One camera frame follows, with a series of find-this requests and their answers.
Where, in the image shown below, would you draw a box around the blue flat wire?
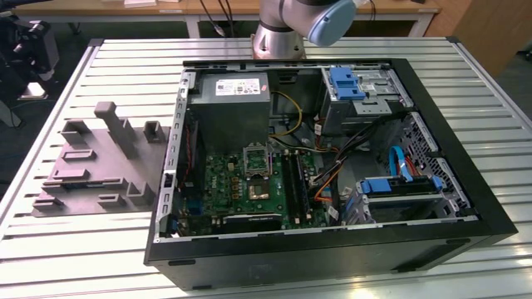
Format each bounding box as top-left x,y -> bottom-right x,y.
388,145 -> 416,184

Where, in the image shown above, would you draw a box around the green motherboard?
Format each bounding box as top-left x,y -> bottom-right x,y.
177,148 -> 333,235

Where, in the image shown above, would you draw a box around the dark green RAM stick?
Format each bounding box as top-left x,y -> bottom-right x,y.
61,181 -> 105,190

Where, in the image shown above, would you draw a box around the black PC case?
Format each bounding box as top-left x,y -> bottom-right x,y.
143,57 -> 520,291

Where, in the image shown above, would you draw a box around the grey power supply unit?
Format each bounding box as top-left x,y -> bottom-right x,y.
189,72 -> 273,154

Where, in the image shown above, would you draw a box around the hard disk in blue carrier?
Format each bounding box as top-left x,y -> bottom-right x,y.
359,174 -> 444,196

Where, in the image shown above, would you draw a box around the yellow wire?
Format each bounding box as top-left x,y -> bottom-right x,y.
268,90 -> 304,137

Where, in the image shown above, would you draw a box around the orange wire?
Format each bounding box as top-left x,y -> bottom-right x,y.
313,174 -> 340,205

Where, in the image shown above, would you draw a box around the metal disk bay cage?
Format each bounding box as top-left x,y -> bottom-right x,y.
340,186 -> 475,225
319,67 -> 415,135

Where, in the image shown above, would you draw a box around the grey parts rack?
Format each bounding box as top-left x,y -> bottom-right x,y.
31,101 -> 172,218

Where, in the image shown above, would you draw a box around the metal socket cover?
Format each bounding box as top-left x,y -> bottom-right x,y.
241,142 -> 273,180

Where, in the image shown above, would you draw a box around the wooden cabinet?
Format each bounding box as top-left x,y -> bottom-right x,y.
425,0 -> 532,78

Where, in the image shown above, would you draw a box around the CPU socket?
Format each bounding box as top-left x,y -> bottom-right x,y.
245,179 -> 275,201

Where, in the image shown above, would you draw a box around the small white box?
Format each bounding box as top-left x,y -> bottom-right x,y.
123,0 -> 159,9

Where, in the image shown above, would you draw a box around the black RAM slot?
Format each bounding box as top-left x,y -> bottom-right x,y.
291,149 -> 308,221
283,149 -> 299,224
287,149 -> 303,223

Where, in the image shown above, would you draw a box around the red black twisted wire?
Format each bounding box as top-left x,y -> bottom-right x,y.
184,123 -> 197,177

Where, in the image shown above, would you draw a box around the dangling black cable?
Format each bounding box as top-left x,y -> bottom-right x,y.
197,0 -> 233,37

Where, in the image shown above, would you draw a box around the wooden desk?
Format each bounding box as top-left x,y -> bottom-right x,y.
0,0 -> 443,39

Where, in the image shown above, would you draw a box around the black white wire bundle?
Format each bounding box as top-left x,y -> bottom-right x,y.
268,136 -> 340,154

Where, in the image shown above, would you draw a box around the black graphics card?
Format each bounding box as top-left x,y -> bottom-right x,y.
221,213 -> 284,233

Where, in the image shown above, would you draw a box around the blue plastic disk carrier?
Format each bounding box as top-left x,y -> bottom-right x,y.
328,67 -> 361,101

